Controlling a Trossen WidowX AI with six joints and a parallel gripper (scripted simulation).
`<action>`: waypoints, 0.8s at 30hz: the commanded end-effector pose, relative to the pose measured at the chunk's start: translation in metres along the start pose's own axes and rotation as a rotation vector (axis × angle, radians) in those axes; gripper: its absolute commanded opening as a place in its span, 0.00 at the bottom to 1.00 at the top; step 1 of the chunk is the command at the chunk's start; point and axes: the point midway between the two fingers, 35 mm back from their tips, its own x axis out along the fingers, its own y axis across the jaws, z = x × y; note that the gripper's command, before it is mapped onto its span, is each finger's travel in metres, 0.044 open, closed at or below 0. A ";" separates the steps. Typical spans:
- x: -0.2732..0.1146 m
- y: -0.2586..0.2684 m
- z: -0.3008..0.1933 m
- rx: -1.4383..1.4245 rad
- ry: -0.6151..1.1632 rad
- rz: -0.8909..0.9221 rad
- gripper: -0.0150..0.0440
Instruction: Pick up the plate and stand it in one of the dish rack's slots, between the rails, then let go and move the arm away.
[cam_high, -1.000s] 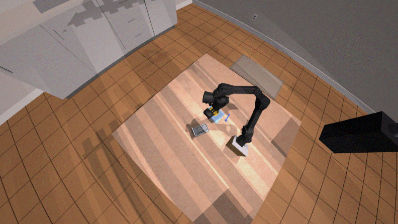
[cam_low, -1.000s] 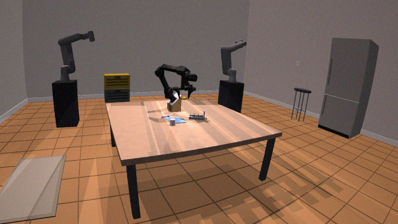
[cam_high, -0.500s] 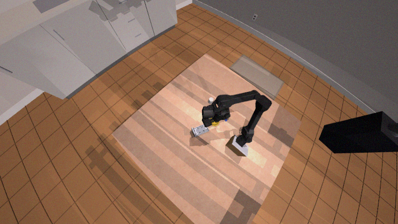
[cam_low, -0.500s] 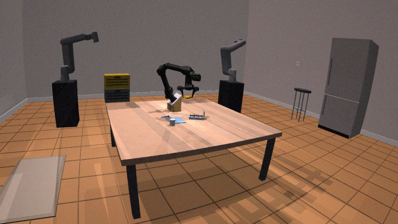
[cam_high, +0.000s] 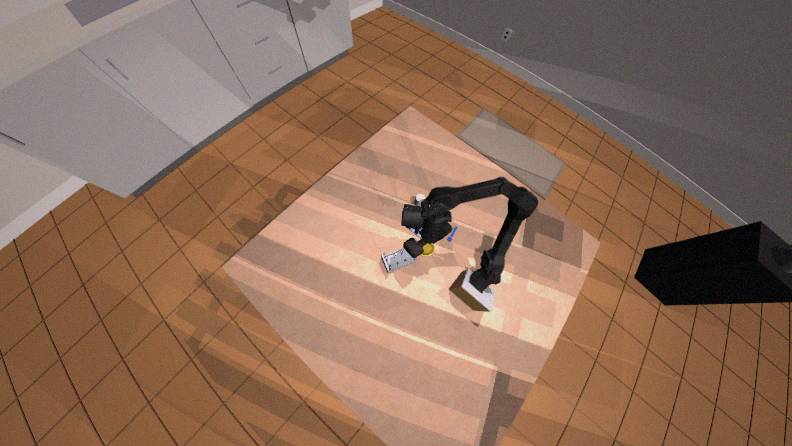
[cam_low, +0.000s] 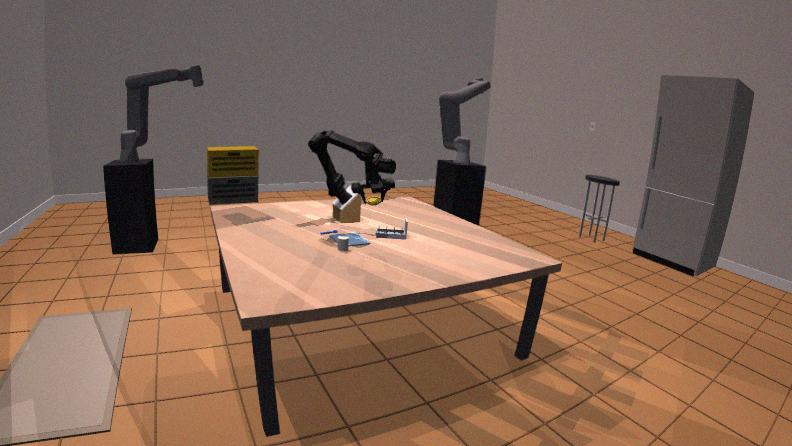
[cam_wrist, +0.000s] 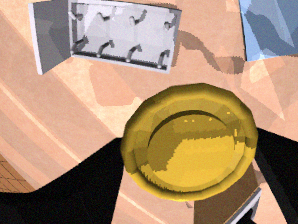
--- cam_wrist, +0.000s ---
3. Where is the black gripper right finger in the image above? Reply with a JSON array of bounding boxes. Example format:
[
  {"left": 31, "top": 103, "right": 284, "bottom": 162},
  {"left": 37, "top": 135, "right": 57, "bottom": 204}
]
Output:
[{"left": 254, "top": 127, "right": 298, "bottom": 224}]

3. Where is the white dish rack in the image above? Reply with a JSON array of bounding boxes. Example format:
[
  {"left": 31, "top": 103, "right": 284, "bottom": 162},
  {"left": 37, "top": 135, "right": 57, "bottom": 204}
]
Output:
[{"left": 28, "top": 0, "right": 182, "bottom": 75}]

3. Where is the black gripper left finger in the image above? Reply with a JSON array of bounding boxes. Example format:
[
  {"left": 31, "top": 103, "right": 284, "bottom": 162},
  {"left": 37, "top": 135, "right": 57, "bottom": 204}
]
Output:
[{"left": 0, "top": 137, "right": 125, "bottom": 224}]

